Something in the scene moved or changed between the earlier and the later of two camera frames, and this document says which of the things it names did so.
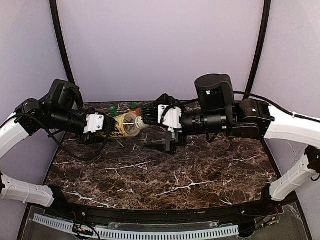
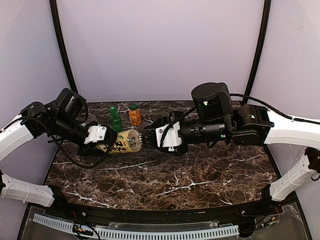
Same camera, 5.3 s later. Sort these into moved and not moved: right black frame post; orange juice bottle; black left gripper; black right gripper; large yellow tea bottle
Moved: large yellow tea bottle; black right gripper; black left gripper
Not moved: right black frame post; orange juice bottle
